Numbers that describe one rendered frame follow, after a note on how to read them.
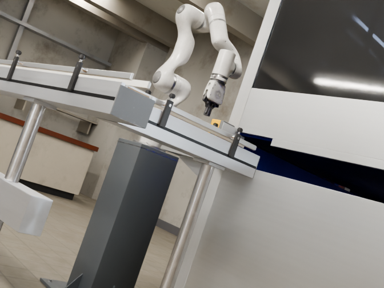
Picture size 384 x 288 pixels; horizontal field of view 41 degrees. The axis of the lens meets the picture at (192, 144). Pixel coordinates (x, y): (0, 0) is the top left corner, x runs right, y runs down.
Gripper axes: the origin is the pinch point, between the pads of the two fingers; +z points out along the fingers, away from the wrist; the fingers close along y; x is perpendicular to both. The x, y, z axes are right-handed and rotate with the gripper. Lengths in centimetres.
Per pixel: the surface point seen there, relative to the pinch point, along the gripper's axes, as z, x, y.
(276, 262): 53, -74, -13
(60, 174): 77, 472, 202
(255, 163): 20, -51, -14
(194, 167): 27.8, -6.6, -2.5
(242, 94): -7.4, -31.1, -12.5
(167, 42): -182, 515, 330
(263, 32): -35.7, -31.1, -12.5
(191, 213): 47, -47, -34
